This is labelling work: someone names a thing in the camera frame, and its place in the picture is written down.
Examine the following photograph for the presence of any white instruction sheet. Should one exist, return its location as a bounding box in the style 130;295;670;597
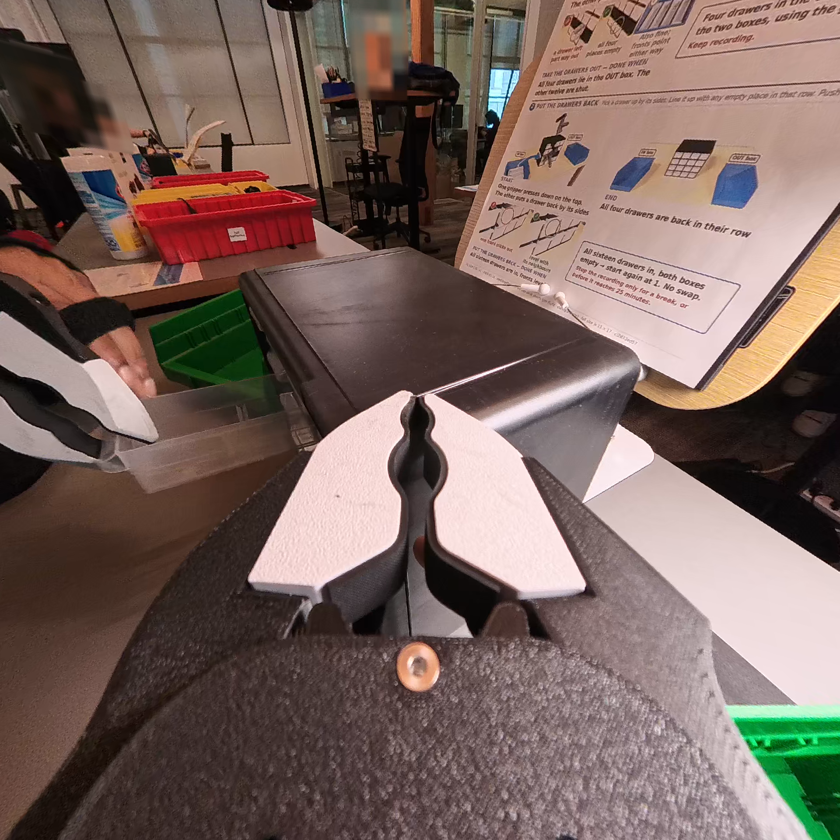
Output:
459;0;840;388

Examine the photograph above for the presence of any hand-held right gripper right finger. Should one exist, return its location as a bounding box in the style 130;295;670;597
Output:
420;392;588;626

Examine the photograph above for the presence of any clear plastic drawer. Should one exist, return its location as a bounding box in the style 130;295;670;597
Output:
98;371;319;494

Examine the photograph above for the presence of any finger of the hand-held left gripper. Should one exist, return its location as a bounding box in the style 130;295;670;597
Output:
0;314;160;445
0;377;127;473

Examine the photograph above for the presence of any red bag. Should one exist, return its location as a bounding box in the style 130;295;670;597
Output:
0;230;59;256

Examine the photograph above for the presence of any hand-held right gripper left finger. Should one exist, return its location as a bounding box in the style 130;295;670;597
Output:
247;390;418;621

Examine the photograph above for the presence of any red bin white label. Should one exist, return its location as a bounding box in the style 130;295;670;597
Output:
134;190;317;265

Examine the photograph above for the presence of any light desk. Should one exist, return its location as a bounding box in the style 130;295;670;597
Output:
0;387;840;828

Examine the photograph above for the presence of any black sheet clip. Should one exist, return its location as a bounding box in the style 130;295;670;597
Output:
738;285;798;349

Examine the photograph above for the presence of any black wire rack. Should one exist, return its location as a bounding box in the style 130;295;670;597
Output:
344;154;385;231

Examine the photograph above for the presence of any black floor stand pole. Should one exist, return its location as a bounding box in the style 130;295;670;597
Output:
266;0;332;227

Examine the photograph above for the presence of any wooden document stand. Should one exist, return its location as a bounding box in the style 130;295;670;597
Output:
454;0;840;503

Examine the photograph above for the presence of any green plastic bin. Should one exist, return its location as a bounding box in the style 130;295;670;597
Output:
148;289;284;395
728;703;840;840

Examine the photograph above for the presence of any black drawer cabinet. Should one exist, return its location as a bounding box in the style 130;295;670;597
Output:
238;248;643;503

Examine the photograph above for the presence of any red plastic bin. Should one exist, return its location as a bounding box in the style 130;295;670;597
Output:
151;171;270;191

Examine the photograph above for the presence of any black office chair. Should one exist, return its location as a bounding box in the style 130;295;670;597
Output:
357;112;434;250

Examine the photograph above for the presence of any dark blue backpack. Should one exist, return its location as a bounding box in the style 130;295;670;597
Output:
407;62;460;106

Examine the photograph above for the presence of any set of clear drawers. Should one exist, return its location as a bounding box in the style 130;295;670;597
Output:
266;351;320;454

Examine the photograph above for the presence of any white curved object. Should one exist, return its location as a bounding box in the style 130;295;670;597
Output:
180;104;227;165

